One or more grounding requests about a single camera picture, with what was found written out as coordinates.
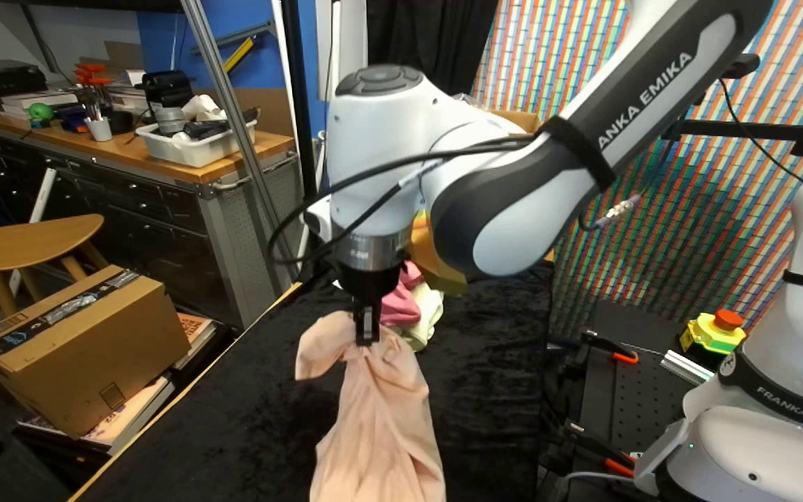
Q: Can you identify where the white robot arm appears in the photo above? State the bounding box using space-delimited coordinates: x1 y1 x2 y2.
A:
326 0 776 347

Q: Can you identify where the brown cardboard box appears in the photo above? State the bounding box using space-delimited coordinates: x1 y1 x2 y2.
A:
0 266 191 439

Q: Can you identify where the white tray with items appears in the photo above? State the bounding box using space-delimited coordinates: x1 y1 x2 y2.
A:
136 120 239 169

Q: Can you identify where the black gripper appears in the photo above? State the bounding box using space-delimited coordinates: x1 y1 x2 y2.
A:
340 266 398 347

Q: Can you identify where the emergency stop button yellow red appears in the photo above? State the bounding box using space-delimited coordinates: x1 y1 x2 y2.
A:
681 308 747 355

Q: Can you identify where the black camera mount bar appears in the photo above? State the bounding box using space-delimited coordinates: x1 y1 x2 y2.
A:
670 120 803 157

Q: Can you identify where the silver diagonal metal pole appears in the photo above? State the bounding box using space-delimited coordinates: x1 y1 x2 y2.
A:
182 0 294 290

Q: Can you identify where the black velvet table cloth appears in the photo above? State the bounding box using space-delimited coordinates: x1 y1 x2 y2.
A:
75 262 552 502

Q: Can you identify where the pink cloth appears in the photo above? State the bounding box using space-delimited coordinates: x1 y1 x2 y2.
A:
380 262 425 326

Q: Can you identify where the wooden workbench with drawers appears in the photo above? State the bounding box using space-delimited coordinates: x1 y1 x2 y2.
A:
0 116 298 329

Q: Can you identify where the cream beige shirt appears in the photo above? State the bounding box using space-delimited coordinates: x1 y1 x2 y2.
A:
295 309 447 502

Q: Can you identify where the pale green white cloth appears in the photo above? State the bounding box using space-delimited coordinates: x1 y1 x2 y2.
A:
405 284 443 353

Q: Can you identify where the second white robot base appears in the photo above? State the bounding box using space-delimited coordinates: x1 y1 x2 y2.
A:
634 184 803 502

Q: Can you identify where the wooden stool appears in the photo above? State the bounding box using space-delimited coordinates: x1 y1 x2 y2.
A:
0 212 106 315

